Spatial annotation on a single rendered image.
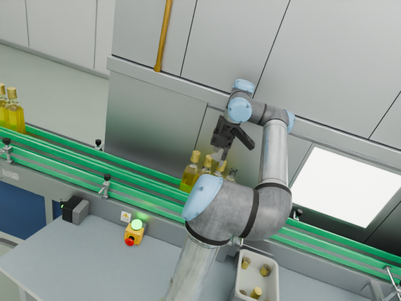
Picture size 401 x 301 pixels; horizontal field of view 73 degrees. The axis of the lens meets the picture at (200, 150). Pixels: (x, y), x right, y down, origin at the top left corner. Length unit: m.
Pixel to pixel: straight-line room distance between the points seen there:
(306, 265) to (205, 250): 0.83
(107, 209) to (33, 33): 4.50
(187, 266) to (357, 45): 0.93
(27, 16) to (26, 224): 4.21
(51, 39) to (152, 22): 4.19
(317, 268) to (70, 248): 1.07
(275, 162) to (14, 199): 1.31
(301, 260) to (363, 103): 0.73
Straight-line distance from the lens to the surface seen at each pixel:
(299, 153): 1.25
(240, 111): 0.87
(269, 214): 0.62
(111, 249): 1.26
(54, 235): 1.32
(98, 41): 4.83
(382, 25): 1.18
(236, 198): 0.60
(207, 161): 1.14
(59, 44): 5.24
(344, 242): 1.47
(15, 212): 1.73
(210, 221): 0.60
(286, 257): 1.39
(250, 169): 1.29
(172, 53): 1.19
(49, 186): 1.40
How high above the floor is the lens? 1.77
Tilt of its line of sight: 32 degrees down
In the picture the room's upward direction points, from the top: 17 degrees clockwise
